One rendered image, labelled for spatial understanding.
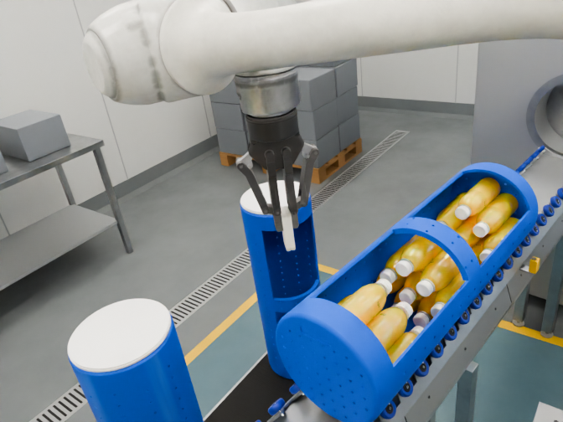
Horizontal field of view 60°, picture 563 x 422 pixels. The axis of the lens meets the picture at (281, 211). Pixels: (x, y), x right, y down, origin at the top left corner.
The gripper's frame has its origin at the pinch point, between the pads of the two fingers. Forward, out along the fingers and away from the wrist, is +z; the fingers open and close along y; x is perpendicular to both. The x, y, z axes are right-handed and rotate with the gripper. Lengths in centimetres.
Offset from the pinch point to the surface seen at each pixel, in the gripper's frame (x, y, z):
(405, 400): -6, -23, 56
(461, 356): -20, -44, 62
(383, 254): -43, -31, 41
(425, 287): -21, -34, 37
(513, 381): -74, -104, 150
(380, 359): 1.7, -14.6, 32.6
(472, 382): -34, -57, 91
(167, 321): -39, 32, 46
